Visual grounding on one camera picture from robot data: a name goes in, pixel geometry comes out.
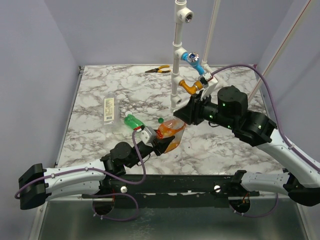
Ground orange label tea bottle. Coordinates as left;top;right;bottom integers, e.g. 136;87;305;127
156;118;187;153

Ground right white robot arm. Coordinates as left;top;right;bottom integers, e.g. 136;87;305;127
173;94;320;207

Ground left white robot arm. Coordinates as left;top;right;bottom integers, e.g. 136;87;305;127
14;136;174;210

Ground green plastic bottle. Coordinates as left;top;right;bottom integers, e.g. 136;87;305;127
124;114;145;130

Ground clear square water bottle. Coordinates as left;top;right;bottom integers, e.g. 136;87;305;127
103;92;120;126

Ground brass yellow faucet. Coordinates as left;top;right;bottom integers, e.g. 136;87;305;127
178;79;203;95

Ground blue plastic faucet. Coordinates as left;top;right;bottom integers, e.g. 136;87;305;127
181;52;206;76

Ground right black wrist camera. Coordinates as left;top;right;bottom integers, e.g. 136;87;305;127
198;74;248;119

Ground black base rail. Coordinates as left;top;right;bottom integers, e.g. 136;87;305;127
49;172;273;210

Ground yellow handled pliers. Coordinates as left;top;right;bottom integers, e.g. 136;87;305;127
145;65;171;74

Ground white PVC pipe frame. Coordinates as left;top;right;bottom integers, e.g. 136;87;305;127
170;0;315;112

